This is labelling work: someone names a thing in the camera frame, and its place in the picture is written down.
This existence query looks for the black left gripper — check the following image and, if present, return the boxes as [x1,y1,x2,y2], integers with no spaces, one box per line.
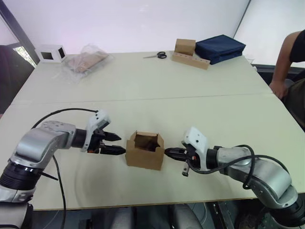
[86,128,127,156]

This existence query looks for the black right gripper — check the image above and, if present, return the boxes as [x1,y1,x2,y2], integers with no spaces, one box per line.
[164,146,200,177]

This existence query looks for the small open cardboard box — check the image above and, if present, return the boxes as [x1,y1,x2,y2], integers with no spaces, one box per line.
[125,130,165,171]

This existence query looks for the clear plastic bag of cardboard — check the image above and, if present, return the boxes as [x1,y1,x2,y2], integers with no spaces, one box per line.
[60,43,113,84]

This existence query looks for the small closed cardboard box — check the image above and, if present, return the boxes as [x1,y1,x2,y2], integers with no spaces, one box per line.
[174,38,197,57]

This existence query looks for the bare person hand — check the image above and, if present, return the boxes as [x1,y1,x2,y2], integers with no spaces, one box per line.
[269,80,287,99]

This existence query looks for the dark rounded shape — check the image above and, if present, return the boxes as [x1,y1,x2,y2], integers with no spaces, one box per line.
[170,202,207,229]

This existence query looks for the white cube with black windows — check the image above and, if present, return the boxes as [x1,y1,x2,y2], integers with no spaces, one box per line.
[39,44,67,63]

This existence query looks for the navy blue fabric bag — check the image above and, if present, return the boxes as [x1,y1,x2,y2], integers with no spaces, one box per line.
[195,34,247,65]

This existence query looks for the dark olive person trousers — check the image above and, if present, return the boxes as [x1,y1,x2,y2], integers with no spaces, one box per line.
[283,78,305,134]

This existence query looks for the black person shirt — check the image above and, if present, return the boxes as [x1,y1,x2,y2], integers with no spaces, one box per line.
[288,30,305,63]

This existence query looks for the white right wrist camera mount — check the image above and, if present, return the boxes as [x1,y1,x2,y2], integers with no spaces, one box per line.
[181,126,209,171]

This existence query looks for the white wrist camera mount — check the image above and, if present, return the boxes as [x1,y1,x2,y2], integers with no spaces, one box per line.
[181,126,209,171]
[80,110,112,153]

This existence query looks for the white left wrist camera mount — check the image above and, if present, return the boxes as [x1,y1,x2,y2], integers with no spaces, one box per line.
[80,110,112,153]

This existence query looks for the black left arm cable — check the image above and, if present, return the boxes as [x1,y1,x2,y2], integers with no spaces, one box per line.
[30,108,100,229]

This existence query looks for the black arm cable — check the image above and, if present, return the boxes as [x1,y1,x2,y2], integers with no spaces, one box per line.
[30,108,100,229]
[190,144,305,189]

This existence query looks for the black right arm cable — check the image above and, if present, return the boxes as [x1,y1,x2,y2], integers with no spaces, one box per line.
[190,144,305,189]

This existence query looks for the black handled scissors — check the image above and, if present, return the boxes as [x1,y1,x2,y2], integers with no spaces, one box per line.
[142,51,168,60]

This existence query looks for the black window frame post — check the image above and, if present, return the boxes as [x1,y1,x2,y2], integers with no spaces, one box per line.
[0,0,40,68]
[233,0,251,39]

